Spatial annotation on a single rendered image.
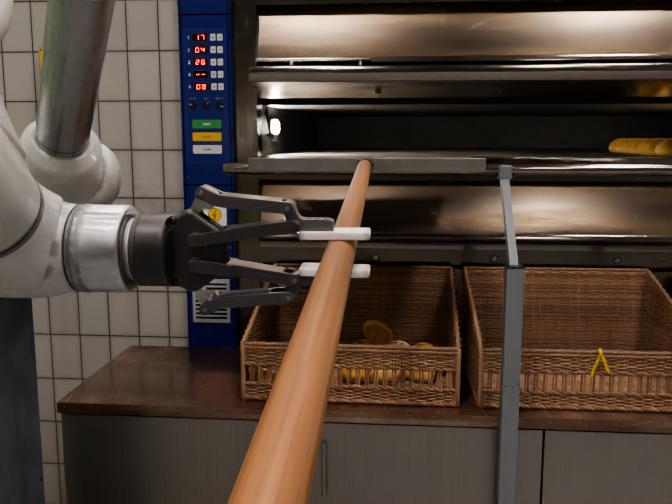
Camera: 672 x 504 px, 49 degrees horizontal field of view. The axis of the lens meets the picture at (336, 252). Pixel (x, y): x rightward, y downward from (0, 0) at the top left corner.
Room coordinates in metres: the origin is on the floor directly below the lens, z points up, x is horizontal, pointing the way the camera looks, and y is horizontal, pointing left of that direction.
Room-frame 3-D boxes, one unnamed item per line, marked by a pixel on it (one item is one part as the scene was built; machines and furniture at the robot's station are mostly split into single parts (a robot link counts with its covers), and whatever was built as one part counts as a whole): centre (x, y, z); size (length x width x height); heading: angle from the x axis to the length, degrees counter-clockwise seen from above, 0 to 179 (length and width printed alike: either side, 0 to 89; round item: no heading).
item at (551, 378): (1.96, -0.64, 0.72); 0.56 x 0.49 x 0.28; 86
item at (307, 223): (0.73, 0.03, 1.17); 0.05 x 0.01 x 0.03; 86
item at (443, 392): (2.01, -0.06, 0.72); 0.56 x 0.49 x 0.28; 84
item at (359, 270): (0.73, 0.00, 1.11); 0.07 x 0.03 x 0.01; 86
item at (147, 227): (0.74, 0.16, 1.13); 0.09 x 0.07 x 0.08; 86
